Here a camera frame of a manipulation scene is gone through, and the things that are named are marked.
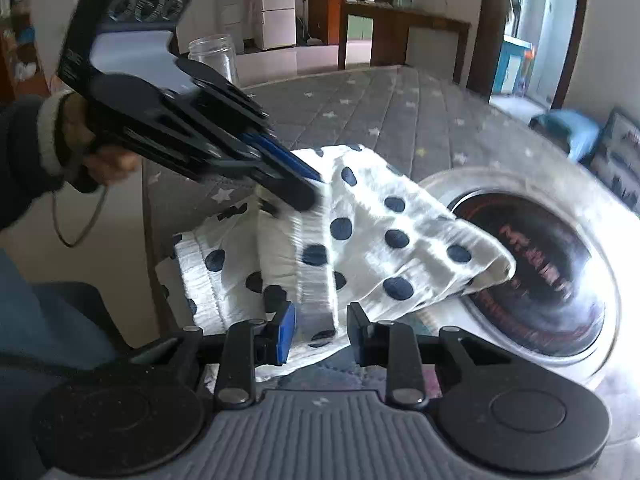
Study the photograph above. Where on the wooden shelf unit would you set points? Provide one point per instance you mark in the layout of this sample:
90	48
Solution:
15	60

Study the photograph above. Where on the butterfly print cushion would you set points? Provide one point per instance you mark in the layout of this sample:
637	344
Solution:
620	160

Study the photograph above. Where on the dark wooden wall cabinet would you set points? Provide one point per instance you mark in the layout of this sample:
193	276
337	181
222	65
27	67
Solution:
325	10

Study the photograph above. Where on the white polka dot pants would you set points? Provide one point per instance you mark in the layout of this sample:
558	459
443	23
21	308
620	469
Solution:
380	210

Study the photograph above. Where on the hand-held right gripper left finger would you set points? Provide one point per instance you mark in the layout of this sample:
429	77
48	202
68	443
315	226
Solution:
285	332

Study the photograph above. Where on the white refrigerator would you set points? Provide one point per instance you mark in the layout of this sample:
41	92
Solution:
277	20

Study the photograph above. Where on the person's blue trousers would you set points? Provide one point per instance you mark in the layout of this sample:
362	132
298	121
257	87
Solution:
50	320

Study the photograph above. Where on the blue bathroom cabinet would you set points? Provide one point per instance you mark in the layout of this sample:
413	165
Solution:
512	67

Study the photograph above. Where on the grey star quilted table mat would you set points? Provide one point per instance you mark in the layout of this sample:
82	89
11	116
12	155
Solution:
375	105

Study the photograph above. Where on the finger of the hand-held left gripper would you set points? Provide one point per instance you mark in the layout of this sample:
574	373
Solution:
285	190
280	152

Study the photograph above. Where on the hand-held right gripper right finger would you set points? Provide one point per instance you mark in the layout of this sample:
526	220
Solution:
357	332

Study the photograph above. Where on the dark wooden console table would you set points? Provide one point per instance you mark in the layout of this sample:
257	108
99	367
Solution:
390	25

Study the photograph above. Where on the person's left hand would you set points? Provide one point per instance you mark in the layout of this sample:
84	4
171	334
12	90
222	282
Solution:
112	165

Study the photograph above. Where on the clear glass jar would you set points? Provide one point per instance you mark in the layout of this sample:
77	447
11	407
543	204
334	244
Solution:
212	57

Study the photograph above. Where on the person's left forearm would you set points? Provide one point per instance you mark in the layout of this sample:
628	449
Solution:
25	160

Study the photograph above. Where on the dark wooden door frame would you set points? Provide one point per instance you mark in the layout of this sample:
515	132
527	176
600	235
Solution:
490	35

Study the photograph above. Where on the dark round turntable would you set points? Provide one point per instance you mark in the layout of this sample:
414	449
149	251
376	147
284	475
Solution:
540	280

